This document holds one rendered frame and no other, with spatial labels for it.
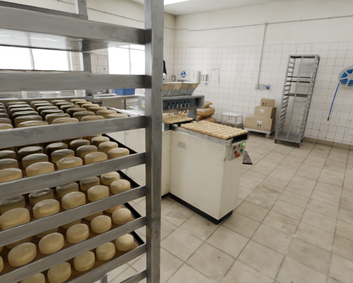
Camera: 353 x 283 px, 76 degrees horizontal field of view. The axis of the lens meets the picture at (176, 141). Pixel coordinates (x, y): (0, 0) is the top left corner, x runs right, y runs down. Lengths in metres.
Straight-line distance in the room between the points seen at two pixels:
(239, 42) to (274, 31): 0.82
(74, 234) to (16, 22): 0.44
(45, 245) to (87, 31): 0.45
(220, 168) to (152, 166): 1.57
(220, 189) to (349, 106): 4.15
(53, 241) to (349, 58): 5.67
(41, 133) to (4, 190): 0.11
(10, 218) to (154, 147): 0.31
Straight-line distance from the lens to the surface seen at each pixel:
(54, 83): 0.45
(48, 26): 0.46
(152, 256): 0.69
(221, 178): 2.10
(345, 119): 5.84
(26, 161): 0.58
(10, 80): 0.44
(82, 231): 0.62
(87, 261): 0.68
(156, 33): 0.50
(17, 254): 0.62
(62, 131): 0.47
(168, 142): 2.42
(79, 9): 0.92
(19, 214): 0.57
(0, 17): 0.45
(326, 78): 5.81
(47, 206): 0.57
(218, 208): 2.26
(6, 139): 0.46
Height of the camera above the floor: 1.43
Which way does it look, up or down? 17 degrees down
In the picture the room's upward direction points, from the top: 2 degrees clockwise
